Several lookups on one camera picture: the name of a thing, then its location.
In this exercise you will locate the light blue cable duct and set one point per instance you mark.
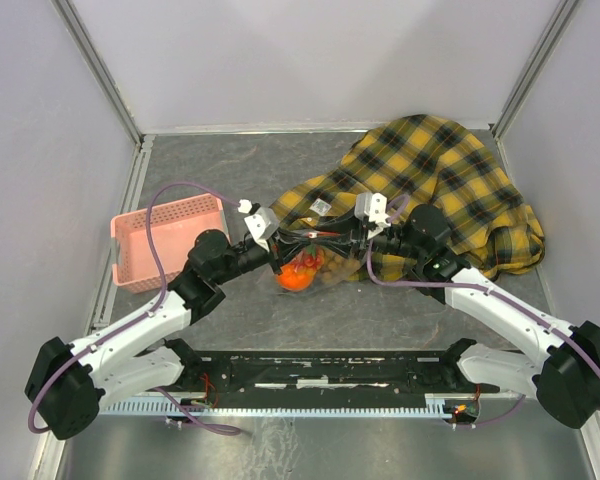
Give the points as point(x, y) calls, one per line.
point(431, 406)

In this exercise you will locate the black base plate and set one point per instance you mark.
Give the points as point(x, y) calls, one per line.
point(323, 378)

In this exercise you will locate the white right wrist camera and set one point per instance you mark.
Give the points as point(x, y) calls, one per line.
point(372, 207)

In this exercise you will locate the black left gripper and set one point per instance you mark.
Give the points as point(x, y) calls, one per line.
point(293, 241)

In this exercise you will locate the yellow plaid shirt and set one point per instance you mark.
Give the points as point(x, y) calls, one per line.
point(424, 159)

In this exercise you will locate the brown fake longan bunch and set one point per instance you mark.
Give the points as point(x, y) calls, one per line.
point(336, 268)

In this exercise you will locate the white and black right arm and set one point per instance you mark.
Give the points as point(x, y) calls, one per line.
point(555, 362)

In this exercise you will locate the pink perforated plastic basket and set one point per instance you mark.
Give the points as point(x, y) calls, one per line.
point(171, 232)

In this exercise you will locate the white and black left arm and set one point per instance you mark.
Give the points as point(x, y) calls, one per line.
point(71, 383)

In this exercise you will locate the clear zip top bag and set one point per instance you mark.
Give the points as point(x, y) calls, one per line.
point(304, 261)

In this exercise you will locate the orange fake tangerine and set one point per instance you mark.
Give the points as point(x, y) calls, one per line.
point(295, 278)

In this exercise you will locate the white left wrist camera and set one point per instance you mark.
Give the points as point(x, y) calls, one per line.
point(261, 222)

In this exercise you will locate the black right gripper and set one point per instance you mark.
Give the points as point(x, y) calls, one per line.
point(350, 227)

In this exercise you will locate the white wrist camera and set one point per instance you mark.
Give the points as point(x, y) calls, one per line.
point(261, 222)
point(372, 207)

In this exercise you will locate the red-yellow fake cherry cluster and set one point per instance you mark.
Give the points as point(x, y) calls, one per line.
point(310, 260)

